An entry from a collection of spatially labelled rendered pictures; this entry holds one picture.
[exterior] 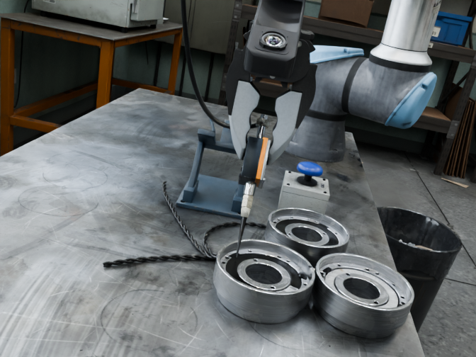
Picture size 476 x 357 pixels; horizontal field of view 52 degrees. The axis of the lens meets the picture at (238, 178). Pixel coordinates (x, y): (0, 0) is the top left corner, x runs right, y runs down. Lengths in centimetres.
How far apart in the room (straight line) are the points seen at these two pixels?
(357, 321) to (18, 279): 34
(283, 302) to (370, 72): 60
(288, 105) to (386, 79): 45
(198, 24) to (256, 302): 396
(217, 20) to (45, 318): 396
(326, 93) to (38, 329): 73
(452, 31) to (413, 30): 319
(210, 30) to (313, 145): 338
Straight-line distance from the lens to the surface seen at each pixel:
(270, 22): 48
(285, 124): 54
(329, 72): 100
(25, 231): 61
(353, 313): 51
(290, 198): 73
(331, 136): 103
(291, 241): 58
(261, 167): 53
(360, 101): 98
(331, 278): 55
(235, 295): 49
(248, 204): 54
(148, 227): 64
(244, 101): 54
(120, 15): 273
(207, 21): 434
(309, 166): 74
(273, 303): 48
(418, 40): 97
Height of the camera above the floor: 110
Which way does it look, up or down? 21 degrees down
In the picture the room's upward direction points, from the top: 11 degrees clockwise
